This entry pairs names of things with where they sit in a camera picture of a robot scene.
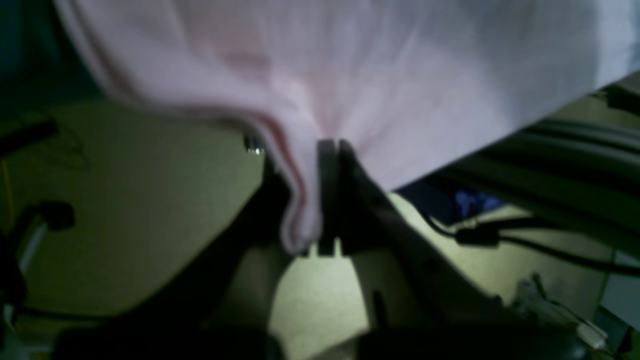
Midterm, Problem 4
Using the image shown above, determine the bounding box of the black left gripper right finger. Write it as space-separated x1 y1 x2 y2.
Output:
317 139 590 360

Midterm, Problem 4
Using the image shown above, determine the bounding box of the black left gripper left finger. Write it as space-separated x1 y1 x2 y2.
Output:
125 150 301 331

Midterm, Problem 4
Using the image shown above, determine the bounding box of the pink T-shirt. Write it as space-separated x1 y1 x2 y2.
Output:
54 0 639 255

